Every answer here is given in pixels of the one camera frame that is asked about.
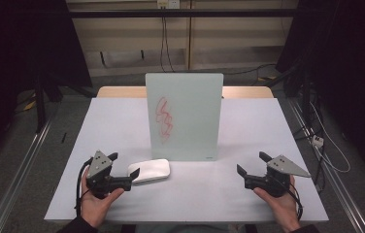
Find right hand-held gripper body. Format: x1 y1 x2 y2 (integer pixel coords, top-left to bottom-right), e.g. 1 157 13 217
244 153 312 199

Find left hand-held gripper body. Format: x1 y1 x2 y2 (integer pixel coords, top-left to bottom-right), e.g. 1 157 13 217
85 150 133 200

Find person's right hand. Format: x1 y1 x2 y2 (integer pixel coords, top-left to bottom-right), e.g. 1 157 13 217
252 175 302 233

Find person's left hand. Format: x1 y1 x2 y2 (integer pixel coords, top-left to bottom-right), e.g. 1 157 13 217
80 176 125 229

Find white board eraser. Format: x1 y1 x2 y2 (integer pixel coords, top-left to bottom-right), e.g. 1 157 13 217
126 158 172 184

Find white table mat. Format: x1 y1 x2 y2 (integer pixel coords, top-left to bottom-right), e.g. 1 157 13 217
43 97 330 224

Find white power strip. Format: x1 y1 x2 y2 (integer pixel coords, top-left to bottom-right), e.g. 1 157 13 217
311 134 325 149

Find glass whiteboard with red scribble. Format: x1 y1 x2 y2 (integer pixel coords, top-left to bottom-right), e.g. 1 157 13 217
145 72 224 162

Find black metal stand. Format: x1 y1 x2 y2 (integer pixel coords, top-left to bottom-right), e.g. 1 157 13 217
32 73 48 134

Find black curtain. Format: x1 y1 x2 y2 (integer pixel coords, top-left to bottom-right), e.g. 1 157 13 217
275 0 365 187
0 0 93 166

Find black horizontal bar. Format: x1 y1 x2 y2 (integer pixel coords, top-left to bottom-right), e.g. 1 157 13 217
68 8 299 19

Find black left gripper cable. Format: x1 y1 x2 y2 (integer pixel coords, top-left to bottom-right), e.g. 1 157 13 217
75 156 94 217

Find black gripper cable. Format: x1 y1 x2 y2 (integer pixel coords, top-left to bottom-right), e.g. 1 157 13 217
75 156 94 217
277 177 304 221

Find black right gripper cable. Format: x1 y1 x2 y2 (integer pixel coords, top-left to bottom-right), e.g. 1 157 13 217
277 177 304 221

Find aluminium floor rail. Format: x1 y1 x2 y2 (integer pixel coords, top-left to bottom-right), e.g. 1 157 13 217
0 115 56 233
287 97 365 233

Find white cable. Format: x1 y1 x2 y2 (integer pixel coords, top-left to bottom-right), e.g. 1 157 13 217
309 101 351 174

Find black floor cable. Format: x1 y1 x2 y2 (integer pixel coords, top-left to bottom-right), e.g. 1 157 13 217
221 63 278 77

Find black hanging wall cables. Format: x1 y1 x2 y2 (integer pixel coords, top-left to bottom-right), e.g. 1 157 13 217
159 16 176 73

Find white wall socket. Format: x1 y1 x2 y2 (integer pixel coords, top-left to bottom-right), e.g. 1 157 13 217
156 0 182 10

